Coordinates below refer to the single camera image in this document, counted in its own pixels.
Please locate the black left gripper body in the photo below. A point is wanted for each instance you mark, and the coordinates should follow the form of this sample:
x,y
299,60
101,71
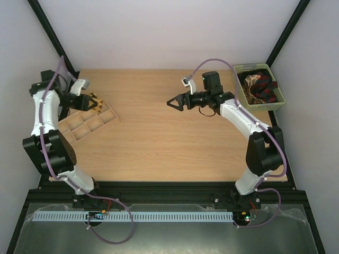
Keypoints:
x,y
82,105

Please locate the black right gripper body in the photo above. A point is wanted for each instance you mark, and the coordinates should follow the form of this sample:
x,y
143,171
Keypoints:
x,y
186,100

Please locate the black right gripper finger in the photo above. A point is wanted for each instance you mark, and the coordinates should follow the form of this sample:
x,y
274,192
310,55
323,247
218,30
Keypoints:
x,y
177,106
176,100

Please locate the yellow beetle print tie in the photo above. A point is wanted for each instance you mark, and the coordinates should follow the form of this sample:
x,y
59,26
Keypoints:
x,y
99,103

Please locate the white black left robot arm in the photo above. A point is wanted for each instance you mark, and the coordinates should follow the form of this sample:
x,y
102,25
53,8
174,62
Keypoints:
x,y
47,147

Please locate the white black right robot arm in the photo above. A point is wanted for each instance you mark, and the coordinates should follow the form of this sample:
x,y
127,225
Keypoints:
x,y
265,152

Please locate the wooden compartment tray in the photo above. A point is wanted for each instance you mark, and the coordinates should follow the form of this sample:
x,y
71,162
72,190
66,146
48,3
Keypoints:
x,y
79,125

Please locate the floral patterned tie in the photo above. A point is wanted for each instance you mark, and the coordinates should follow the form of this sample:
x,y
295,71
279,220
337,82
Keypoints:
x,y
251,80

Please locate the green perforated plastic basket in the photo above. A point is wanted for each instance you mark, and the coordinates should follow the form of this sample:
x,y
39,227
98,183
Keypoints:
x,y
245,97

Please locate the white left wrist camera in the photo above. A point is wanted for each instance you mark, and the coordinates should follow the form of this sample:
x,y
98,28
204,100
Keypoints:
x,y
79,85

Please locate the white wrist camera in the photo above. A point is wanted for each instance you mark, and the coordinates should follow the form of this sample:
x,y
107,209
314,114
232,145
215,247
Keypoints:
x,y
79,85
189,83

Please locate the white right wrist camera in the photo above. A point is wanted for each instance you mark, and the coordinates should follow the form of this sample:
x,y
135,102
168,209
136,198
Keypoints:
x,y
189,83

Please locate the black aluminium frame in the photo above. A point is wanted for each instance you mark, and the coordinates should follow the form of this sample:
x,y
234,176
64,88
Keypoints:
x,y
174,192

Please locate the light blue slotted cable duct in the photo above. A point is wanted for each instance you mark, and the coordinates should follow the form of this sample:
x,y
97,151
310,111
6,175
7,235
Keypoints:
x,y
77,216

